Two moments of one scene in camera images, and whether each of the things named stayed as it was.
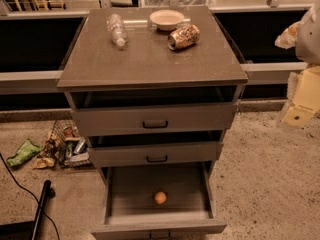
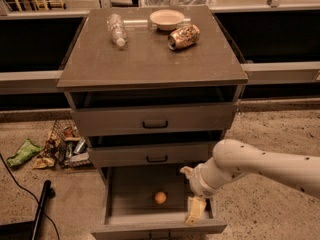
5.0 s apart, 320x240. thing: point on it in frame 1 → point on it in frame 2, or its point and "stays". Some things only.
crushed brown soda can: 183,37 stays
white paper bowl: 166,19 stays
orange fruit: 160,197 stays
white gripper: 309,40 → 197,181
